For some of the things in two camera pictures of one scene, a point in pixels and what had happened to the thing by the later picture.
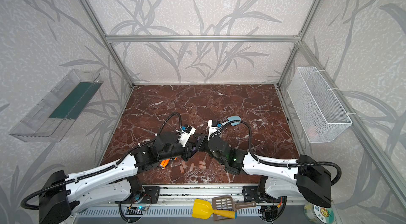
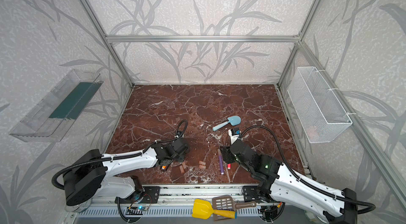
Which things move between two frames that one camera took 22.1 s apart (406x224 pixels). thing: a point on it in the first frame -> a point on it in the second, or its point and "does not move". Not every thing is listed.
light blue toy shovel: [234, 118] does not move
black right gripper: [205, 141] -> [227, 155]
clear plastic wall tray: [53, 117] does not move
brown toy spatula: [226, 202] does not move
